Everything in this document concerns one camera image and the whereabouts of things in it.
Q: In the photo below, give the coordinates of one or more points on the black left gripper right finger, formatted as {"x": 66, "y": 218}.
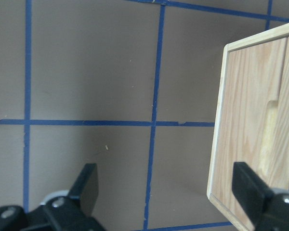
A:
{"x": 266, "y": 208}

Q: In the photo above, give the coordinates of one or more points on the light wooden drawer cabinet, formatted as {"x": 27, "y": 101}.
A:
{"x": 252, "y": 118}

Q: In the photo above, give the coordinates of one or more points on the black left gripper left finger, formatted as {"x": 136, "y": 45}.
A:
{"x": 71, "y": 210}

